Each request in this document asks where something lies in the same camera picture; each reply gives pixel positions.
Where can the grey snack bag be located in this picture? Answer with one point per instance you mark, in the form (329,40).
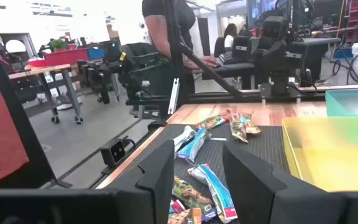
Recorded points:
(191,196)

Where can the wooden workbench on wheels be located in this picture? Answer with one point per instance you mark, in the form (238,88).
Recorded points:
(48,69)

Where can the black table-level camera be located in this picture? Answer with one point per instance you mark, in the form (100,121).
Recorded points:
(113,152)

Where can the light blue green granola bar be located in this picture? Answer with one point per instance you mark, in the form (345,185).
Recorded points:
(183,137)

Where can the grey woven mat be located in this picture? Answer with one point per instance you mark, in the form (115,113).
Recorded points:
(259,143)

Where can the red plastic tub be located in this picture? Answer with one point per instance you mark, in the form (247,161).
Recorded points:
(64,56)

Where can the person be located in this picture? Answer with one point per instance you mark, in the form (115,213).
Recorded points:
(166,25)
(230,35)

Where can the yellow translucent plastic bin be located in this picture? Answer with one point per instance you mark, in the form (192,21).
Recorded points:
(331,168)

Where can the blue white granola bar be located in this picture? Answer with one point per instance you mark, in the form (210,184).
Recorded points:
(193,147)

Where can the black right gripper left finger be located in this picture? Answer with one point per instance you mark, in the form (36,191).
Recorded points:
(160,186)

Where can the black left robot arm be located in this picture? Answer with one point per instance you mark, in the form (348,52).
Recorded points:
(280,82)

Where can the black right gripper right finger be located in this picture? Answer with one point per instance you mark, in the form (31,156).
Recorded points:
(247,186)

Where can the black aluminium table frame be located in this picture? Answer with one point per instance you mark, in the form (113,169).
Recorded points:
(174,46)

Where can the blue granola bar red label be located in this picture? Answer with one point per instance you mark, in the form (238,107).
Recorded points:
(219,193)

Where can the computer monitor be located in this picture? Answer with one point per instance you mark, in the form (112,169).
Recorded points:
(259,12)

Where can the teal translucent plastic bin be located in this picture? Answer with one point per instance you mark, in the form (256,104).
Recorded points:
(353,102)

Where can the blue plastic tub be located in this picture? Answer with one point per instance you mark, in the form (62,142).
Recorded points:
(95,53)

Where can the black keyboard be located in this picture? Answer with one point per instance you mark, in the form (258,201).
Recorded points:
(228,58)

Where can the white tape strip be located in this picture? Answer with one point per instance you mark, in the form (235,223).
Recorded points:
(217,139)

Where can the black desk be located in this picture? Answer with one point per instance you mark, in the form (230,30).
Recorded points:
(228,69)

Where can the small green background plant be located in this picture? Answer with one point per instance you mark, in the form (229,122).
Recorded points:
(57,44)

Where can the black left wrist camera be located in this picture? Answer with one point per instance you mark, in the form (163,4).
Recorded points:
(273,28)

